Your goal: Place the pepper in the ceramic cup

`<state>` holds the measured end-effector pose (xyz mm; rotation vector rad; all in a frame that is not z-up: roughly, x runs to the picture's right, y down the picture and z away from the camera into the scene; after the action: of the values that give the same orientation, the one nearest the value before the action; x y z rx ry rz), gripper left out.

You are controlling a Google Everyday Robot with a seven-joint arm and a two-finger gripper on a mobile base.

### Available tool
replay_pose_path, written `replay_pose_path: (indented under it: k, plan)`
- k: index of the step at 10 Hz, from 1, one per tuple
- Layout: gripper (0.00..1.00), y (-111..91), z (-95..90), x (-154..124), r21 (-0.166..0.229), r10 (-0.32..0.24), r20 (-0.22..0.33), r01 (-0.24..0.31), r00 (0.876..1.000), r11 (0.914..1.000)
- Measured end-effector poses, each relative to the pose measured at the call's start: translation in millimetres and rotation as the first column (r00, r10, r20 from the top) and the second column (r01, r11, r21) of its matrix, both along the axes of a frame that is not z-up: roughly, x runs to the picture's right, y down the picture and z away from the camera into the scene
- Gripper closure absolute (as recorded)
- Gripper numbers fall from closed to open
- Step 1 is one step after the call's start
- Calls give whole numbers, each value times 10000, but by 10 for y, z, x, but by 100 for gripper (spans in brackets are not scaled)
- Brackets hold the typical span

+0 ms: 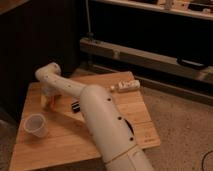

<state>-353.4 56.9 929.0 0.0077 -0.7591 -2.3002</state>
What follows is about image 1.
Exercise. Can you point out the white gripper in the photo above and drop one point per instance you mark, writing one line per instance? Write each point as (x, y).
(48, 97)

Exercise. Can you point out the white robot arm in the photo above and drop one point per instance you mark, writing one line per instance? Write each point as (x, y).
(110, 131)

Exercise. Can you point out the translucent plastic cup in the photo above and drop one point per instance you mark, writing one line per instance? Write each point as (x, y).
(35, 124)

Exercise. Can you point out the black rectangular block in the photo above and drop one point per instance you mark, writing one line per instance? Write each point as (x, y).
(75, 107)

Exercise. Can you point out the wooden table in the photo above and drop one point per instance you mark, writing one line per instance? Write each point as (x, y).
(68, 140)

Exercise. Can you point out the metal pole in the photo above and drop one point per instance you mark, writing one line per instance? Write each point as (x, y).
(90, 33)

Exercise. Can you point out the long wooden shelf bench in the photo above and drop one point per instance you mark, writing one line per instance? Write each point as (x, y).
(145, 59)

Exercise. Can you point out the black handle on bench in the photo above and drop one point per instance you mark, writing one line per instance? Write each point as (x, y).
(192, 65)

